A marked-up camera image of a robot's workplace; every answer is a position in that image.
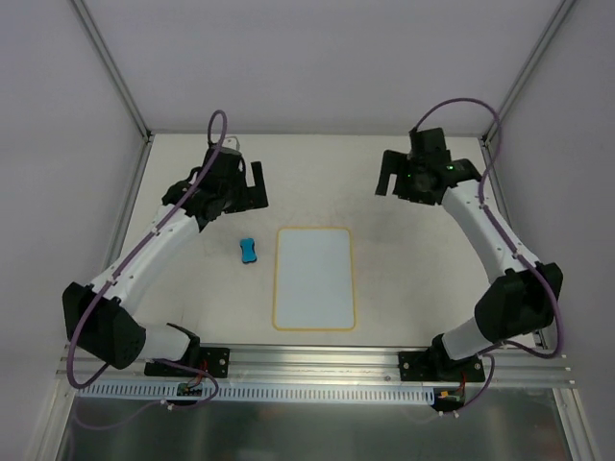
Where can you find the white slotted cable duct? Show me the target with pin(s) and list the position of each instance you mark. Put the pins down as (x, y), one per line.
(260, 392)

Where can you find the right aluminium frame post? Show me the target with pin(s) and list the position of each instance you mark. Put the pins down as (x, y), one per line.
(536, 54)

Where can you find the blue black whiteboard eraser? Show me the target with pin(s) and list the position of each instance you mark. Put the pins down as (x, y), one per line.
(248, 250)

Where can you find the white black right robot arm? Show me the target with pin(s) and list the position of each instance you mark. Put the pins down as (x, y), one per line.
(523, 291)

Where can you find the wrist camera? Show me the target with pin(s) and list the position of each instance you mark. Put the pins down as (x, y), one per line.
(228, 162)
(429, 146)

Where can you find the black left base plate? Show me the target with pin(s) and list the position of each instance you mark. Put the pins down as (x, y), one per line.
(212, 360)

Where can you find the left aluminium frame post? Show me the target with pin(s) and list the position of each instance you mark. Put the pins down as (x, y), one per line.
(102, 50)

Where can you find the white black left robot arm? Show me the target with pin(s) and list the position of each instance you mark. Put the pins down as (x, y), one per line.
(100, 315)

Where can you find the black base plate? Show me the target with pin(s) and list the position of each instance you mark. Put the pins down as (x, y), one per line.
(212, 360)
(417, 366)

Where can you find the aluminium mounting rail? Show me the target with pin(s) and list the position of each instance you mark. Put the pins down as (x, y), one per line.
(378, 365)

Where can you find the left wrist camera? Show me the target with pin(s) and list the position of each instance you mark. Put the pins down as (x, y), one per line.
(228, 162)

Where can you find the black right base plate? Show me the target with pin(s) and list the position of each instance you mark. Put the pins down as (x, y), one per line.
(417, 366)

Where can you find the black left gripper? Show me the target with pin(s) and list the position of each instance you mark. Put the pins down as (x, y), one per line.
(251, 197)

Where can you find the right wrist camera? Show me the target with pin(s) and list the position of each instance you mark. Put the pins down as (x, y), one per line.
(429, 146)

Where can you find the yellow framed small whiteboard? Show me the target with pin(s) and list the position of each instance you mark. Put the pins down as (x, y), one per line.
(314, 282)

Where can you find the aluminium frame post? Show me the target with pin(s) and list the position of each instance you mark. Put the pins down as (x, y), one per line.
(536, 54)
(102, 50)

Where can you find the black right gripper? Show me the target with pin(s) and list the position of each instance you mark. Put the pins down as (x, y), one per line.
(393, 174)

